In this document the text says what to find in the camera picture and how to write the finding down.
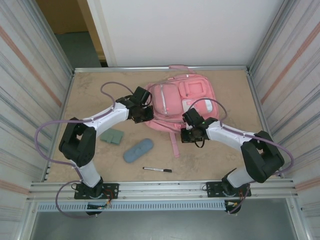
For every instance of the aluminium frame rail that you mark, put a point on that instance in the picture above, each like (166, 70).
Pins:
(65, 107)
(125, 68)
(262, 120)

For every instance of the white door frame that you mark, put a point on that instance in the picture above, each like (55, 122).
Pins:
(105, 37)

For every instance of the brown wooden door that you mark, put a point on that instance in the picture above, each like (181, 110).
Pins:
(70, 15)

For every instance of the aluminium frame post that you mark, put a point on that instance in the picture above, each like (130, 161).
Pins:
(272, 32)

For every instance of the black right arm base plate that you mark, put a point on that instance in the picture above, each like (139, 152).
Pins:
(215, 190)

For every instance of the long aluminium base rail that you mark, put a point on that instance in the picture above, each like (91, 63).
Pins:
(162, 186)

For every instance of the grey green wallet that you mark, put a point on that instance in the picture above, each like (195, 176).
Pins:
(111, 137)

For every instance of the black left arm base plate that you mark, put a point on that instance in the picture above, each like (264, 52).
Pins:
(112, 191)

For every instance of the small circuit board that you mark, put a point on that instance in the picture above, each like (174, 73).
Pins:
(232, 203)
(97, 205)

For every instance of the black marker pen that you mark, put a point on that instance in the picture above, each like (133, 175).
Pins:
(160, 170)

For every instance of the pink student backpack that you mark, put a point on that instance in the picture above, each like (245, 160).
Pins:
(197, 87)

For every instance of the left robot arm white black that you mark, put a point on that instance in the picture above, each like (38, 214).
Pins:
(77, 145)

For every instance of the blue pencil case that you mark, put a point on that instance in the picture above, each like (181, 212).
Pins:
(137, 151)

